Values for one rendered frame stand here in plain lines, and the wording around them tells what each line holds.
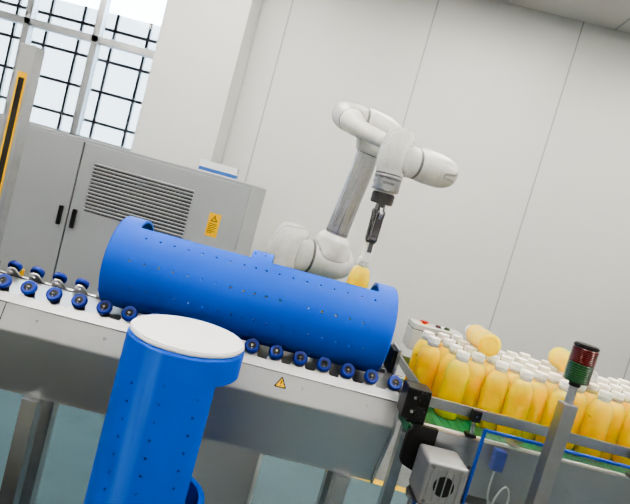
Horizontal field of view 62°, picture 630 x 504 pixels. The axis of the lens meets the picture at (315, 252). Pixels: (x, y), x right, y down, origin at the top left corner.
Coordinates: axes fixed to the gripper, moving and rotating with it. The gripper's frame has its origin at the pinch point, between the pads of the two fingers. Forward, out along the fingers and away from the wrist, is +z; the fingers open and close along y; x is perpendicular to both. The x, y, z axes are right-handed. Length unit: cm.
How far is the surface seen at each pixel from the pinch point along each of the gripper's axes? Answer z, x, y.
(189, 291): 23, -50, 20
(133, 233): 12, -70, 15
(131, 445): 52, -48, 58
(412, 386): 31.3, 18.3, 28.9
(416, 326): 22.8, 28.1, -18.1
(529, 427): 35, 55, 27
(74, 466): 132, -92, -59
